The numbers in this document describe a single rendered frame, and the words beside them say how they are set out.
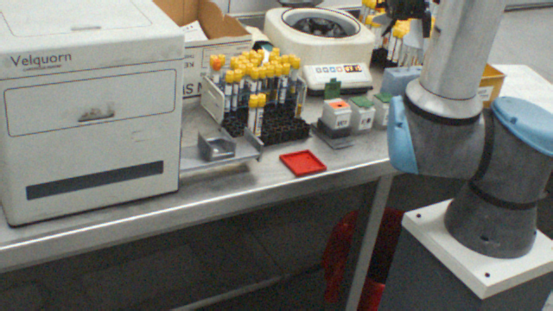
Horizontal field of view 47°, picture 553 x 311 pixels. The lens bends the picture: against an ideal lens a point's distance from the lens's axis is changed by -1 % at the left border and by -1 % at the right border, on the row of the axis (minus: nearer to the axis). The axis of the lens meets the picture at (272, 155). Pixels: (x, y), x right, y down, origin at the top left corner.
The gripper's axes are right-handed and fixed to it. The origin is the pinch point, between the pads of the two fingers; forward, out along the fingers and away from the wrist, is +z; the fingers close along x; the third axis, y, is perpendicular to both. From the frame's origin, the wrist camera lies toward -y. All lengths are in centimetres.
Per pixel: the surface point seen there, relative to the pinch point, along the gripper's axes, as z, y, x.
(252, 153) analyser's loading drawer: 11.2, 41.0, 15.3
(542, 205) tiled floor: 103, -136, -44
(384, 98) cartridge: 8.5, 6.0, 5.3
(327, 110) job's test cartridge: 8.7, 21.2, 7.2
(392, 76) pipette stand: 5.6, 2.0, 1.3
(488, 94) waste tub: 10.0, -23.3, 6.3
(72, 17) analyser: -15, 72, 11
